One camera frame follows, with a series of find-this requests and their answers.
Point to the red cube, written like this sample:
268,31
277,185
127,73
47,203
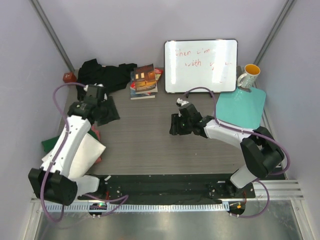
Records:
69,77

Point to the teal cutting board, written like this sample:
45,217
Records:
241,108

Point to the brown Edward Tulane book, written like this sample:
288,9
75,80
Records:
145,79

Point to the right aluminium frame post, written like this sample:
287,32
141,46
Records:
279,21

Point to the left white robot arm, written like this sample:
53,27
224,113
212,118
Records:
51,182

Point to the folded pink t-shirt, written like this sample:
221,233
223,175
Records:
96,131

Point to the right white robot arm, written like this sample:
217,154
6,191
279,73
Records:
260,151

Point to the red Treehouse book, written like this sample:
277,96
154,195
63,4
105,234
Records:
158,73

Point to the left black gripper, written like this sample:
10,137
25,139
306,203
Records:
112,114

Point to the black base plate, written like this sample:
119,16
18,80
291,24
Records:
171,189

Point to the left aluminium frame post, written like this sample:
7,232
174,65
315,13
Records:
51,32

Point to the white t-shirt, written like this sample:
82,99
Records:
88,153

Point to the folded green t-shirt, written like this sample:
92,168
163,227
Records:
49,144

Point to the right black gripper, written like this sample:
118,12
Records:
176,129

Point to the slotted cable duct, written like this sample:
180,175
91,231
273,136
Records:
131,208

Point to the aluminium frame post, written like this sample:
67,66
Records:
51,32
279,21

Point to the white whiteboard with writing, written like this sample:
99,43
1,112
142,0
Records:
210,63

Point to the right whiteboard stand foot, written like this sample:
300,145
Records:
212,94

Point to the black t-shirt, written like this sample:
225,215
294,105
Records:
113,78

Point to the white mug yellow inside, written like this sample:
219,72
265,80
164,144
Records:
249,76

